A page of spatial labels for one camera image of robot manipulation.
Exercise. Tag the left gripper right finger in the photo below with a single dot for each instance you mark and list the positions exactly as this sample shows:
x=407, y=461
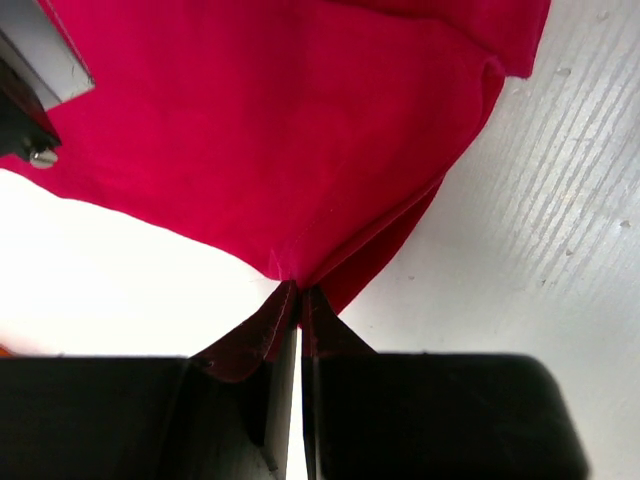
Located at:
x=371, y=415

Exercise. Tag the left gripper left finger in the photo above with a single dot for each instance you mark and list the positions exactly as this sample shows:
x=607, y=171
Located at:
x=223, y=413

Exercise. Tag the red t-shirt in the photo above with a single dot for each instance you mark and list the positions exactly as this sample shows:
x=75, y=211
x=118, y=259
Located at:
x=306, y=138

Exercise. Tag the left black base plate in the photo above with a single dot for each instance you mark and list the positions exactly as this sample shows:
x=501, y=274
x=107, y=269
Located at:
x=41, y=68

